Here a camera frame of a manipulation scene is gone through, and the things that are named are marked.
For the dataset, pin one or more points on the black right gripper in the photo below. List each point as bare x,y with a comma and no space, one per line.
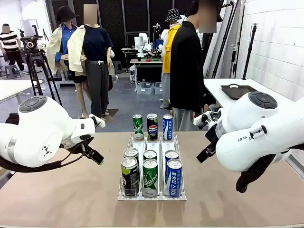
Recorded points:
212,137

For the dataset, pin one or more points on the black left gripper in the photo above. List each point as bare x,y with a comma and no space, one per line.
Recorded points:
83,147

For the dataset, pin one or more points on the black Pepsi can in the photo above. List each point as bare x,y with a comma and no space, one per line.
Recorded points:
130,152
130,175
152,128

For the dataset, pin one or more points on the blue Pocari Sweat can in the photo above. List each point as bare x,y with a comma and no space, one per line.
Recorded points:
167,128
171,155
174,180

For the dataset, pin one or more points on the dark brown serving tray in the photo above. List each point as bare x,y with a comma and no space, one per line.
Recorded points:
237,93

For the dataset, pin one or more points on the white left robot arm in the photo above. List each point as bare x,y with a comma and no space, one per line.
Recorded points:
35,133

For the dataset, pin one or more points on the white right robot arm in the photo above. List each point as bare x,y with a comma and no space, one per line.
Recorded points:
256,142

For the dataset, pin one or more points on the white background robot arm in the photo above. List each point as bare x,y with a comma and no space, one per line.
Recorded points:
142,42

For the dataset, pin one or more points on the person seated on floor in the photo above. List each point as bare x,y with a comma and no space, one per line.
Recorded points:
211,101

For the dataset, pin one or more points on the person in black cardigan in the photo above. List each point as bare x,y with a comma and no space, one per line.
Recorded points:
185,71

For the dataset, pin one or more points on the person in striped shirt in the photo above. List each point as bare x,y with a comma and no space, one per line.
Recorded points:
10,42

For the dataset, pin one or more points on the clear acrylic can rack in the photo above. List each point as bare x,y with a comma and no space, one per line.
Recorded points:
137,145

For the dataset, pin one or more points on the green Chilsung cider can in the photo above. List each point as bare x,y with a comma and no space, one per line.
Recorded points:
139,128
150,178
150,154

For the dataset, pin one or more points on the large white table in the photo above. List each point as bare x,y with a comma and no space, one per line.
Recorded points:
213,88

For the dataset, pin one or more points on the clear storage box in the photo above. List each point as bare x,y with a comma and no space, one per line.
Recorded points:
158,88
145,88

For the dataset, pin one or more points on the black backpack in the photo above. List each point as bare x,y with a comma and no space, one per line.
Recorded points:
12,118

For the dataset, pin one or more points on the dark plastic stool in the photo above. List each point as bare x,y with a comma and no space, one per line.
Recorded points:
117,66

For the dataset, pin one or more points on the background work table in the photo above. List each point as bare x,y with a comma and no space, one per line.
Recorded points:
147,61

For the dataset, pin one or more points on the mannequin with cream jacket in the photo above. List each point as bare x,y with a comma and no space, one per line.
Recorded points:
95,47

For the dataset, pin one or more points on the small white table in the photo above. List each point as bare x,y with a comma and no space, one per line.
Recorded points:
9,88

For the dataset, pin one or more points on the black stand with clamp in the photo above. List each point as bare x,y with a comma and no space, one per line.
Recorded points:
235,46

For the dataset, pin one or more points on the mannequin in yellow hoodie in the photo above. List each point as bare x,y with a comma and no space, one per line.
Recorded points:
167,47

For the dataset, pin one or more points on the black light stand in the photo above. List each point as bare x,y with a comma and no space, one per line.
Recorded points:
249,47

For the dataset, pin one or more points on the grey plastic stool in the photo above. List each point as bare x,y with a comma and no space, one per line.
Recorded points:
13,71

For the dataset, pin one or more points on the mannequin with black bucket hat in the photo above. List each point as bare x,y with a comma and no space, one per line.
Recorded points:
64,35

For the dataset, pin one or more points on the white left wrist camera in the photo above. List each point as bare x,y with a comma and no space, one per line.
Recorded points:
98,122

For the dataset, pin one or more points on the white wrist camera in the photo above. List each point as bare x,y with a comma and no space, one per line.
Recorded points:
98,122
202,120

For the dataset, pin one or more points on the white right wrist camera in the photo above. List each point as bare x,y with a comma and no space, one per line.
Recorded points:
202,120

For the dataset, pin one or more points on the dark mannequin base plate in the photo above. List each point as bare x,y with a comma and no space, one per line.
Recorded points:
111,112

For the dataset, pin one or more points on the black camera tripod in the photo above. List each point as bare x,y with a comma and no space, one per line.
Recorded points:
31,44

